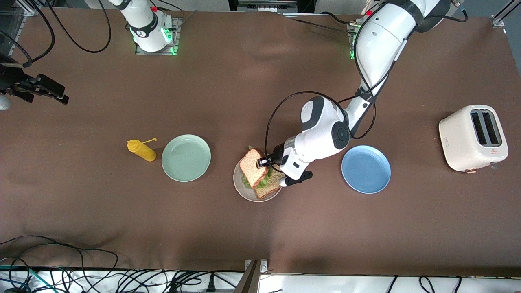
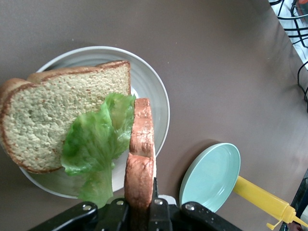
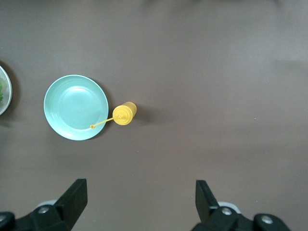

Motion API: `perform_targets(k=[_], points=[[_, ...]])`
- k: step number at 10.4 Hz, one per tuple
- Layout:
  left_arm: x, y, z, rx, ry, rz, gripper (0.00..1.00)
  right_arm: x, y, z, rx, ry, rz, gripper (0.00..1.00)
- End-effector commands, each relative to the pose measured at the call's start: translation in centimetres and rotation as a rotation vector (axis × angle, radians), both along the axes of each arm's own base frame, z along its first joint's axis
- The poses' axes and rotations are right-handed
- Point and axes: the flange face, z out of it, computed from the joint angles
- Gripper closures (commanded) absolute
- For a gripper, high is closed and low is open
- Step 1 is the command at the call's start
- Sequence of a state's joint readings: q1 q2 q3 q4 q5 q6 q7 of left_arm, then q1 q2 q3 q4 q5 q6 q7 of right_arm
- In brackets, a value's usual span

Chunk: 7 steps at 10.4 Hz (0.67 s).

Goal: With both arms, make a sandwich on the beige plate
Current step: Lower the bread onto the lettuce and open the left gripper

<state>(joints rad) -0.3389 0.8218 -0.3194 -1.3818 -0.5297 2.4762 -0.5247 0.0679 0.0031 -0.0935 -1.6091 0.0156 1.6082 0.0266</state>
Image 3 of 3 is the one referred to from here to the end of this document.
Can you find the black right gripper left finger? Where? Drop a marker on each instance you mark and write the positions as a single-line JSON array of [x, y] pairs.
[[72, 204]]

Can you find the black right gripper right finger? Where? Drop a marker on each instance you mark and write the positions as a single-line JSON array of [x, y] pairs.
[[207, 204]]

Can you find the yellow squeeze bottle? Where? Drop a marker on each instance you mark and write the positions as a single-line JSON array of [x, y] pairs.
[[124, 114]]

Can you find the green lettuce leaf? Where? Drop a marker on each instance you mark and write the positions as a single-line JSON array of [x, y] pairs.
[[1, 95]]

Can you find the mint green plate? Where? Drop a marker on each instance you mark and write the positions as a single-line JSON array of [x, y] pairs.
[[74, 106]]

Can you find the beige plate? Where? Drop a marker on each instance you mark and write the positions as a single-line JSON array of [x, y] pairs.
[[6, 93]]

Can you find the brown table cloth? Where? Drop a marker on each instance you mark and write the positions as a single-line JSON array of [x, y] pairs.
[[192, 96]]

